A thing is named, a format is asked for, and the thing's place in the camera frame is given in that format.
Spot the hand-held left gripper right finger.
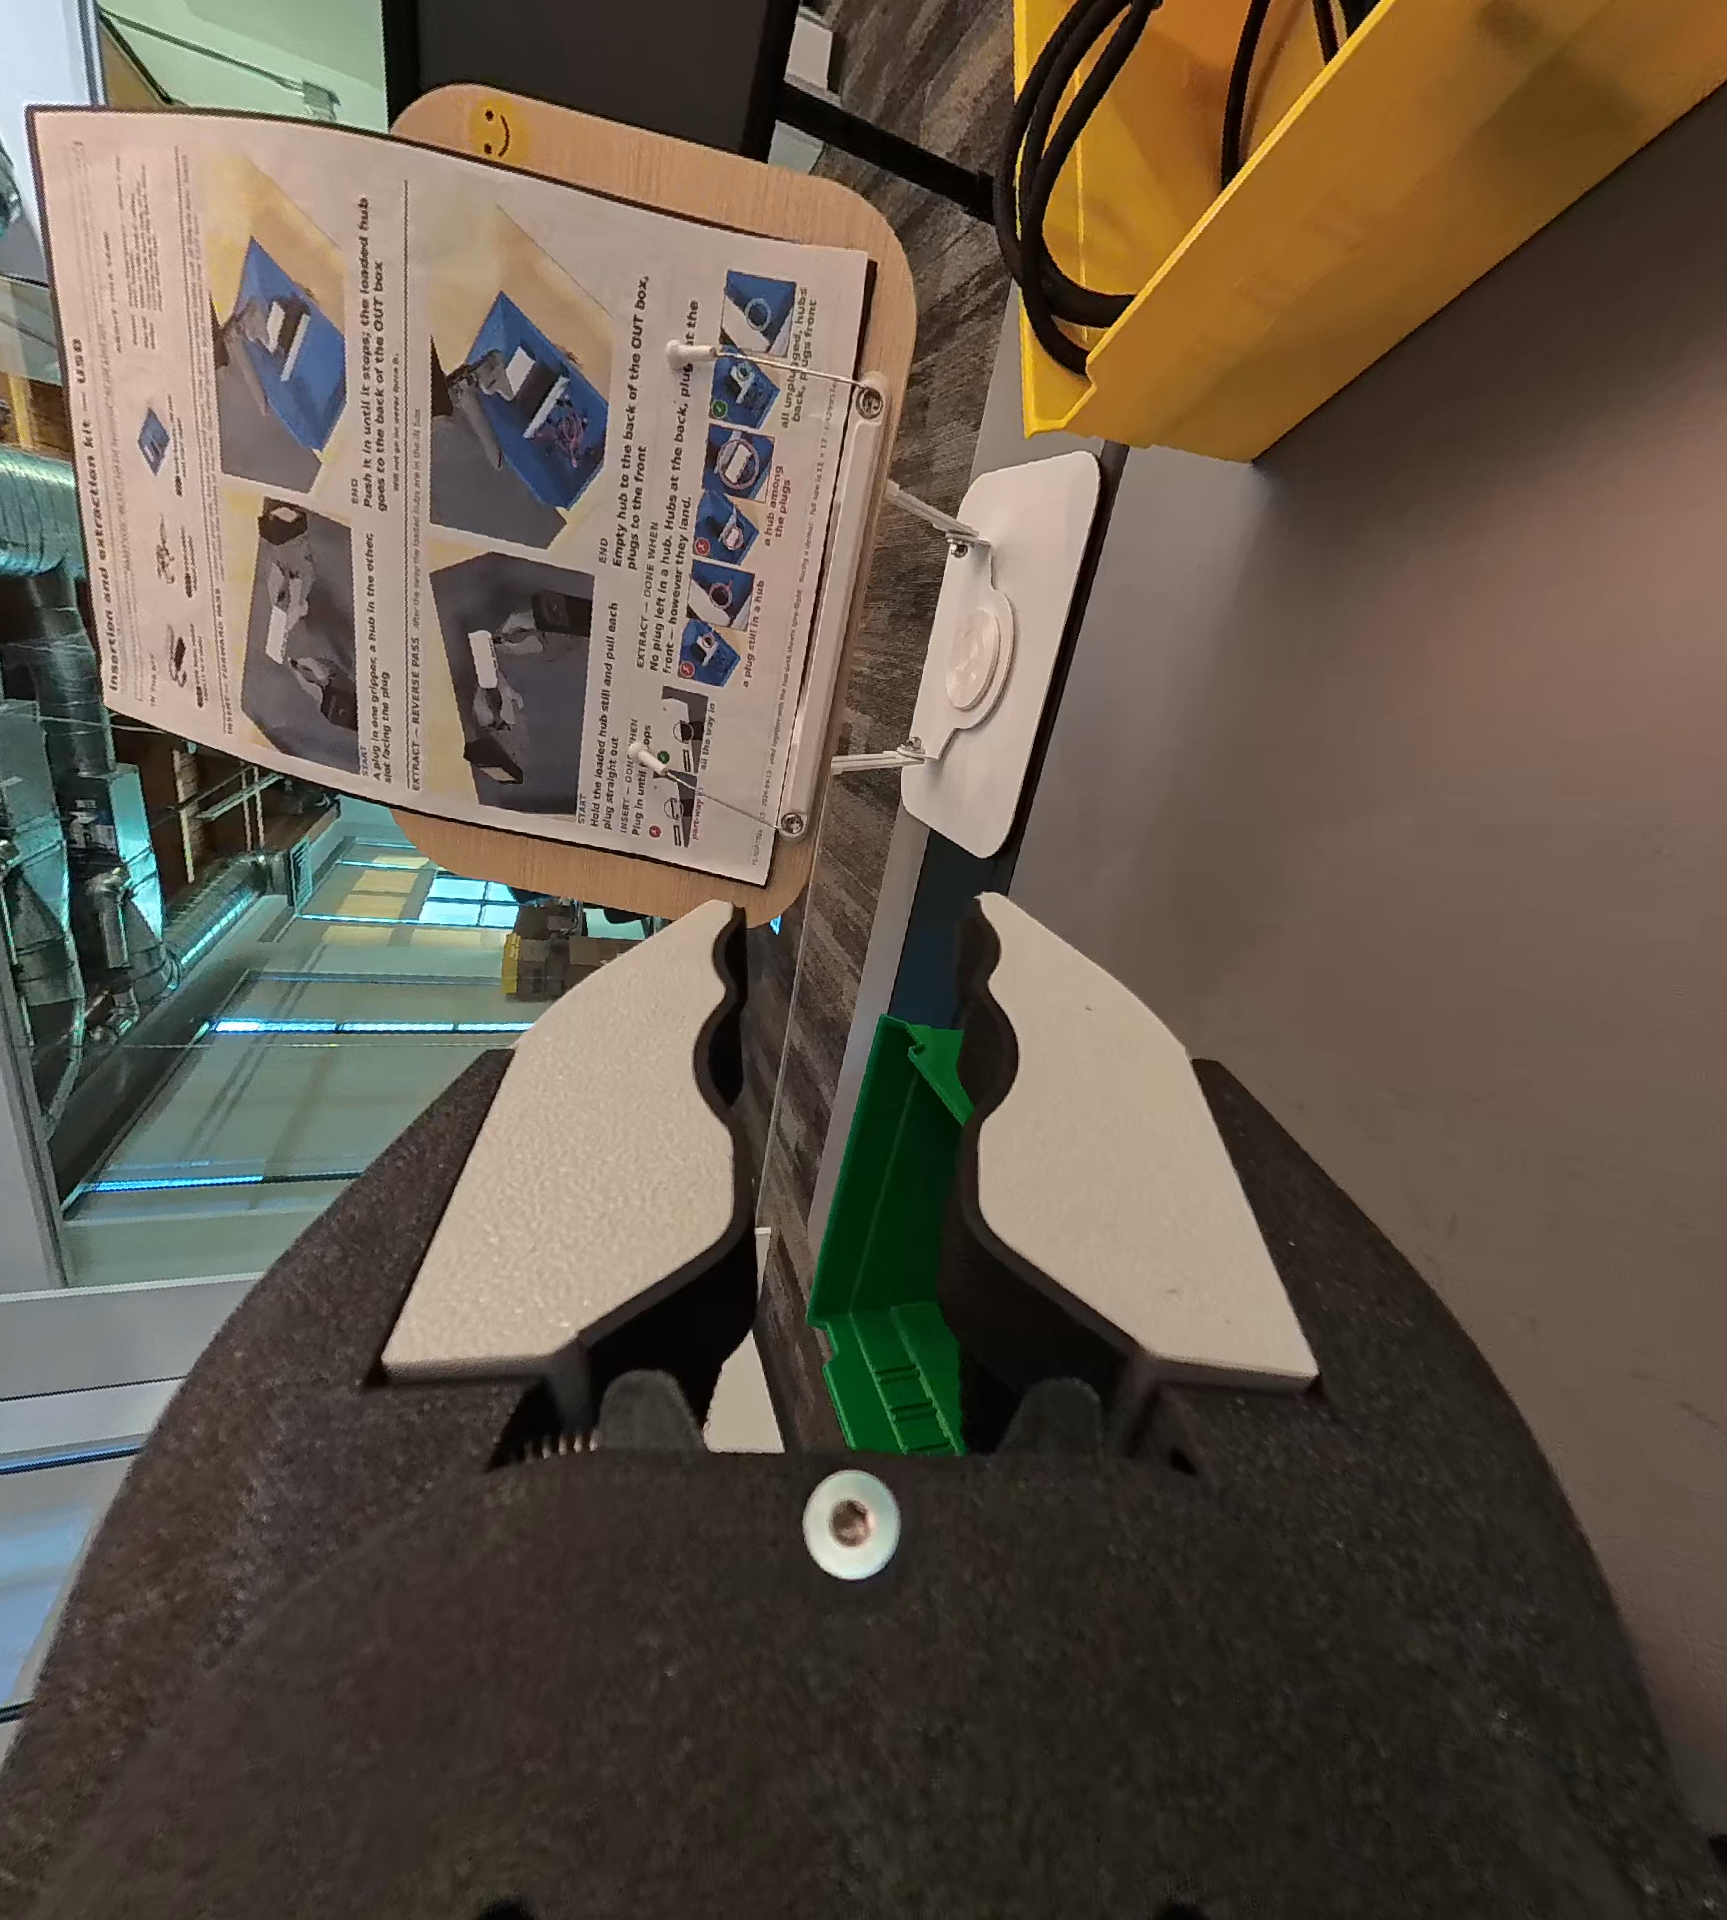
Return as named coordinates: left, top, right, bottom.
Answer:
left=948, top=892, right=1322, bottom=1392

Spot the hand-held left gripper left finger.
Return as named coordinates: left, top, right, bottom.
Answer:
left=385, top=899, right=760, bottom=1387

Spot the green plastic bin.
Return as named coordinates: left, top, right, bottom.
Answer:
left=808, top=1013, right=986, bottom=1463

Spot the black braided cable green plug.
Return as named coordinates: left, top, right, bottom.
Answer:
left=1000, top=0, right=1382, bottom=337

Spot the yellow plastic bin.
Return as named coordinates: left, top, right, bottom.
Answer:
left=1014, top=0, right=1727, bottom=463

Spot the instruction sheet on wooden board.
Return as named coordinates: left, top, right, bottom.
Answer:
left=31, top=84, right=914, bottom=925

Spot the black sign stand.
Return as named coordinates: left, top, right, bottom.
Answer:
left=385, top=0, right=806, bottom=173

